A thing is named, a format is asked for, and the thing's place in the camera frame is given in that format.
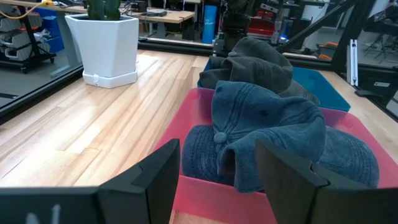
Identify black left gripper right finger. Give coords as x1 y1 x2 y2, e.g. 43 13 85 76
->
255 139 398 224

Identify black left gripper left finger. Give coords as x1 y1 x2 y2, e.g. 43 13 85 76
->
0 138 182 224

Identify blue denim cap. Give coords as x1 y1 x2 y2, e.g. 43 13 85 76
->
211 80 327 194
182 124 381 189

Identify dark grey denim cap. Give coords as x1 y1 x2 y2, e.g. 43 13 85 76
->
228 36 295 94
278 79 321 106
197 55 240 91

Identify red plastic bin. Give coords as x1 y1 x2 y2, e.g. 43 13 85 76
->
154 86 398 224

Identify blue plastic bin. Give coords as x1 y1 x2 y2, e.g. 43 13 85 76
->
197 58 351 113

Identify orange item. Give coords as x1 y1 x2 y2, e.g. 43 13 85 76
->
317 41 339 62

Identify white hexagonal plant pot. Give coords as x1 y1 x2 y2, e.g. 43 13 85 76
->
64 13 140 90

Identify red toolbox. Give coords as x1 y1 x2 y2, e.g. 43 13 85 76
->
248 17 277 37

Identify blue storage crates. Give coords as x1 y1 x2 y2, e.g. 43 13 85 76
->
33 7 65 54

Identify black item on workbench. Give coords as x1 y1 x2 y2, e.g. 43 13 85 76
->
140 10 169 17

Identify wooden workbench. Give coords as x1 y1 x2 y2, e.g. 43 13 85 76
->
0 0 196 40

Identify blue cylinder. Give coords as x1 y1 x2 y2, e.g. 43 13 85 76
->
201 4 218 45

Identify black rack with grey bins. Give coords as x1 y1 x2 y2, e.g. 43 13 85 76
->
0 4 57 75

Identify green cactus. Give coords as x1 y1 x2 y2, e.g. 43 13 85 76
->
86 0 122 21

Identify silver metal bracket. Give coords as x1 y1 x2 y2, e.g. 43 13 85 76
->
347 39 359 87

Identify yellow cable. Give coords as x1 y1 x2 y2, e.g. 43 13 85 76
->
0 0 55 19

